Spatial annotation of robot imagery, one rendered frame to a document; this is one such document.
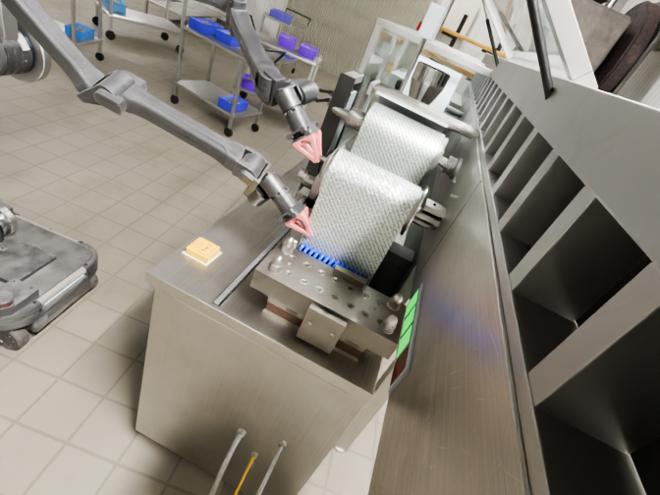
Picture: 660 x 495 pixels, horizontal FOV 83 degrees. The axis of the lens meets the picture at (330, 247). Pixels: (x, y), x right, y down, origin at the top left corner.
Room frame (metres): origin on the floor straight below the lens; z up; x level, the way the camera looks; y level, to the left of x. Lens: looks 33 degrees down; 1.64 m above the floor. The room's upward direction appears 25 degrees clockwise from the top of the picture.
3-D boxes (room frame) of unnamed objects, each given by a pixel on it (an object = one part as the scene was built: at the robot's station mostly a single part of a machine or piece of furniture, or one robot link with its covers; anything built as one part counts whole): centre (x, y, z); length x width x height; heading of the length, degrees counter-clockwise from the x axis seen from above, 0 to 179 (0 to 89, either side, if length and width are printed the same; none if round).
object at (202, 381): (1.90, -0.04, 0.43); 2.52 x 0.64 x 0.86; 175
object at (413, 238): (2.00, -0.35, 1.02); 2.24 x 0.04 x 0.24; 175
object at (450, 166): (1.19, -0.22, 1.33); 0.07 x 0.07 x 0.07; 85
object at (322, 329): (0.68, -0.07, 0.96); 0.10 x 0.03 x 0.11; 85
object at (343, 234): (0.89, -0.03, 1.11); 0.23 x 0.01 x 0.18; 85
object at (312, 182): (1.00, 0.13, 1.05); 0.06 x 0.05 x 0.31; 85
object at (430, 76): (1.67, -0.08, 1.50); 0.14 x 0.14 x 0.06
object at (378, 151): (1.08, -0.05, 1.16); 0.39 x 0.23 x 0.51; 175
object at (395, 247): (0.99, -0.08, 1.00); 0.33 x 0.07 x 0.20; 85
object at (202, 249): (0.82, 0.33, 0.91); 0.07 x 0.07 x 0.02; 85
